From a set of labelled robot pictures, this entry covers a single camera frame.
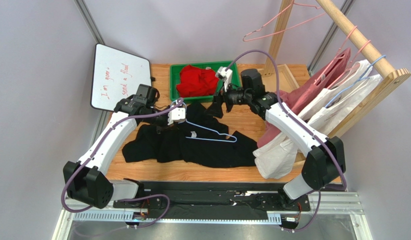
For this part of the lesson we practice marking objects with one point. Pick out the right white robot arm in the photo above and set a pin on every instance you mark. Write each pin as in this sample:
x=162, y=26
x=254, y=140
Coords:
x=325, y=157

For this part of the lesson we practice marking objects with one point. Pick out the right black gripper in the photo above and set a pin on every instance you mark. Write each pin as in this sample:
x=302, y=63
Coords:
x=224, y=98

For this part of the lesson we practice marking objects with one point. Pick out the aluminium frame rail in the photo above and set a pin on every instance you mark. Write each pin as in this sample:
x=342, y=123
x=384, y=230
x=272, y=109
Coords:
x=327, y=201

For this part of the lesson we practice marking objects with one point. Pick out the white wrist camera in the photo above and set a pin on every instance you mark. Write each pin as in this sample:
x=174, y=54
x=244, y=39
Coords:
x=177, y=115
x=225, y=74

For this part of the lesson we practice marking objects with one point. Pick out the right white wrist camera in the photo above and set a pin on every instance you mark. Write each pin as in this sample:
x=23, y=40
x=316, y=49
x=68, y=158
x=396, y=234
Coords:
x=225, y=74

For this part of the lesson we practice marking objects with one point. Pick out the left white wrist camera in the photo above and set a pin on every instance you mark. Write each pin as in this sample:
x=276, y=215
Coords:
x=177, y=115

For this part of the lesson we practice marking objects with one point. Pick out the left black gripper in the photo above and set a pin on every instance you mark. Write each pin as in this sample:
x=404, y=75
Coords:
x=159, y=129

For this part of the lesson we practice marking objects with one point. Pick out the wooden clothes rack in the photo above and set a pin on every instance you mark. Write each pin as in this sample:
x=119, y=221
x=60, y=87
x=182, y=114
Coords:
x=392, y=77

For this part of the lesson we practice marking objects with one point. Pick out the black t shirt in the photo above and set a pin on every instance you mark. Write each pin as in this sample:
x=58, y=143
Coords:
x=202, y=140

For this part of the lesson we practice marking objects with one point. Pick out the white whiteboard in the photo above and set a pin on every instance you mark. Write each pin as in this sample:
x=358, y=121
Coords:
x=116, y=75

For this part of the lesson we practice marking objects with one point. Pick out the hanging white t shirt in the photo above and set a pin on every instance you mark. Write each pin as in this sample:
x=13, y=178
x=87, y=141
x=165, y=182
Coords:
x=276, y=158
x=327, y=110

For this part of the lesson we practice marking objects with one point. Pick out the pink wire hanger empty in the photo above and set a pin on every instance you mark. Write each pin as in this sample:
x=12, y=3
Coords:
x=280, y=17

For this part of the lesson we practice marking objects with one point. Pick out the red t shirt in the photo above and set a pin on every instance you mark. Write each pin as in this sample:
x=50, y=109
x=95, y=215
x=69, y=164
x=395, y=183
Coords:
x=196, y=82

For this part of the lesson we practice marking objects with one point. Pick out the hanging pink t shirt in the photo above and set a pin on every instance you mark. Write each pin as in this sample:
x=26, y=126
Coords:
x=299, y=98

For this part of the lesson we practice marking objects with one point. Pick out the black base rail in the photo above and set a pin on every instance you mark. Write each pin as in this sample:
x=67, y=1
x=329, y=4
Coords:
x=214, y=200

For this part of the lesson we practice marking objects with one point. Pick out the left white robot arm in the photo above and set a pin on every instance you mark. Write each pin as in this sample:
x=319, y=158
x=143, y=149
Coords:
x=86, y=184

